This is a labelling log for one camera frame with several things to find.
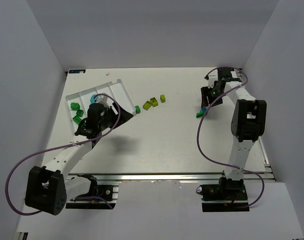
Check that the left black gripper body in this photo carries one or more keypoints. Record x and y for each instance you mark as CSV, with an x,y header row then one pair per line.
x,y
114,113

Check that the teal square lego brick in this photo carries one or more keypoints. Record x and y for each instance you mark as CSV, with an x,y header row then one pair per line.
x,y
203,110

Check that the blue rounded lego brick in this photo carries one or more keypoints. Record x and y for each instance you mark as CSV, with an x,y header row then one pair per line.
x,y
94,99

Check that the green wedge lego brick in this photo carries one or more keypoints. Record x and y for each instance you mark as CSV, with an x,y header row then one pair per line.
x,y
80,113

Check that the green long lego brick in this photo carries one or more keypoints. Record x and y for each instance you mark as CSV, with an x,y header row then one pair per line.
x,y
78,120

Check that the green square lego brick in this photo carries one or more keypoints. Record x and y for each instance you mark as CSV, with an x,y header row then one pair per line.
x,y
75,106

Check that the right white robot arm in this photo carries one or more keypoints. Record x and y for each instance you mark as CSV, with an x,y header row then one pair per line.
x,y
247,125

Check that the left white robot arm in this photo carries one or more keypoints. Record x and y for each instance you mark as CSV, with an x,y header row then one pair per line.
x,y
48,187

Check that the dark green lego by tray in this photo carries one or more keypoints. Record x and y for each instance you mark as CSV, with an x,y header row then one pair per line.
x,y
137,109

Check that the white divided plastic tray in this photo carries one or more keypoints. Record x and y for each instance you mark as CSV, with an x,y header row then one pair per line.
x,y
84,98

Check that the lime lego brick middle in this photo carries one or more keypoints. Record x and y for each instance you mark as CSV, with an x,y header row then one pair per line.
x,y
154,102

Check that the small lime lego brick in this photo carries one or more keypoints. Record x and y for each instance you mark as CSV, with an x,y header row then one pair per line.
x,y
162,98

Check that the blue label sticker left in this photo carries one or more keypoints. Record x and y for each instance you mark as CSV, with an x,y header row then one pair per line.
x,y
76,71

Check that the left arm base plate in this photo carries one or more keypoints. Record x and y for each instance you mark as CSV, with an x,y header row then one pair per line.
x,y
102,196

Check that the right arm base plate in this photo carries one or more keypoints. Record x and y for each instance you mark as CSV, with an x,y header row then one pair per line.
x,y
215,201

